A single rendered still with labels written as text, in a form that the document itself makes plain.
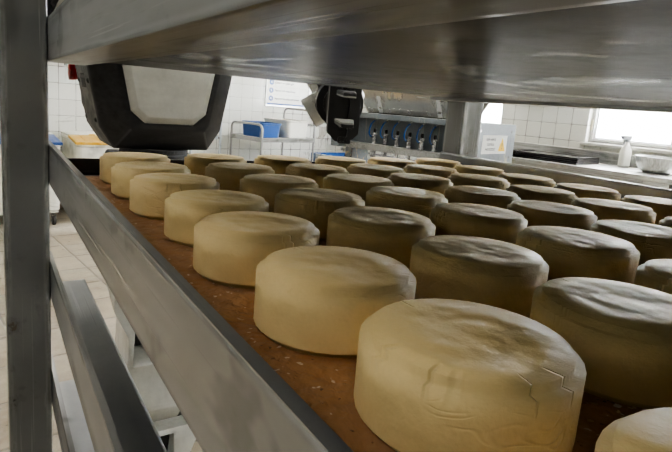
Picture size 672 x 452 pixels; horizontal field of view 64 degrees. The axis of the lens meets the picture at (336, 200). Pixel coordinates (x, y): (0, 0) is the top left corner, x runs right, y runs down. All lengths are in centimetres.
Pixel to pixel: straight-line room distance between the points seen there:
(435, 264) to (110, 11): 14
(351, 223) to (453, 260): 6
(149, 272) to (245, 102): 636
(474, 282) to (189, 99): 77
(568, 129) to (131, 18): 540
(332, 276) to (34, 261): 34
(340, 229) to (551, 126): 539
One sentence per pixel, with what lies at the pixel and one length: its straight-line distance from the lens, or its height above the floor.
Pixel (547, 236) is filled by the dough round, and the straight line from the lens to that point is 25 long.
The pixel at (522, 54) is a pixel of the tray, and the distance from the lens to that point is 16.
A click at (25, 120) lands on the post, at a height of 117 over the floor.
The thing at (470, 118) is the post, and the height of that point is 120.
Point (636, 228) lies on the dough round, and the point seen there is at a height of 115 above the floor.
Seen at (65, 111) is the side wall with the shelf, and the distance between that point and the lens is 576.
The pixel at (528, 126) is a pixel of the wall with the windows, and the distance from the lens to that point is 572.
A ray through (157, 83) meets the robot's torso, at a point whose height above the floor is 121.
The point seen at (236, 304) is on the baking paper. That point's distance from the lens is 19.
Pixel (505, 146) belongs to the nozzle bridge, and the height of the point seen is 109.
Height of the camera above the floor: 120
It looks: 10 degrees down
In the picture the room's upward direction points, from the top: 5 degrees clockwise
